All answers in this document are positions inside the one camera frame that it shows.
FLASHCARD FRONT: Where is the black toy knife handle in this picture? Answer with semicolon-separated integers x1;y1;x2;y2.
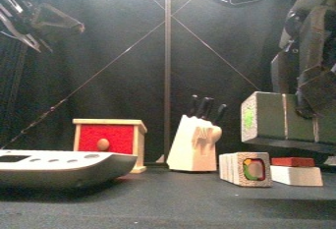
196;96;211;119
212;103;228;127
188;94;200;118
204;97;216;121

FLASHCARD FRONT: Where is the wooden toy knife block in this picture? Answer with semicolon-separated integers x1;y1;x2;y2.
165;114;223;173

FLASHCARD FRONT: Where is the red toy fish slice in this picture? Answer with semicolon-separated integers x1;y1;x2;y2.
271;156;316;168

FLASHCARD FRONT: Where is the wooden box with red drawer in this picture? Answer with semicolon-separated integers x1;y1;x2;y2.
71;118;148;175

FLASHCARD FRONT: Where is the white toy rice block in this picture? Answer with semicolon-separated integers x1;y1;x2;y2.
269;164;325;188

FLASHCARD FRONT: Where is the thin diagonal brace wire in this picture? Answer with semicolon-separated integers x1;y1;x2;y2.
0;0;220;150
127;0;263;91

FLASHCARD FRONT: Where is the toy sushi roll multicolour filling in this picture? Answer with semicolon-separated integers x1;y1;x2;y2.
217;151;275;189

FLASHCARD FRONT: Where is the grey vertical frame pole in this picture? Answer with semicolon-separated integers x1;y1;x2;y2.
155;0;173;165

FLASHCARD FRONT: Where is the green toy sushi roll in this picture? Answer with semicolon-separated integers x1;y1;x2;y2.
239;90;336;155

